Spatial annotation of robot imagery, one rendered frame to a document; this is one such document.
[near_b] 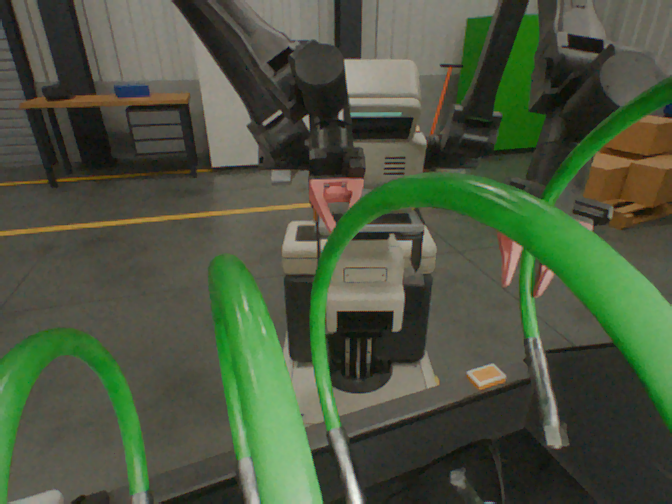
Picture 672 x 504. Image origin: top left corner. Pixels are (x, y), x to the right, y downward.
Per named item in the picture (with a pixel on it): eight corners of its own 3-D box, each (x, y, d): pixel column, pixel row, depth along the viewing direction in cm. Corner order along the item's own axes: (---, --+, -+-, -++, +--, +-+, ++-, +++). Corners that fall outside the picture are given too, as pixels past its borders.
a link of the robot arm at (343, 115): (349, 107, 60) (310, 112, 60) (346, 72, 53) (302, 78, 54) (354, 149, 58) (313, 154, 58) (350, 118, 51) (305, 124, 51)
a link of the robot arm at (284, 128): (283, 125, 98) (265, 139, 98) (277, 102, 88) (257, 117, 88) (307, 154, 97) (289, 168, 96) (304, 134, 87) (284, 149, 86)
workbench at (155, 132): (46, 189, 456) (13, 88, 409) (65, 172, 516) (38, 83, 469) (199, 178, 494) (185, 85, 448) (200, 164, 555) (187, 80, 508)
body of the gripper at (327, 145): (310, 162, 48) (306, 108, 50) (310, 201, 58) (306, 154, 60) (365, 160, 49) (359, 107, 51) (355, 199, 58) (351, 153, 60)
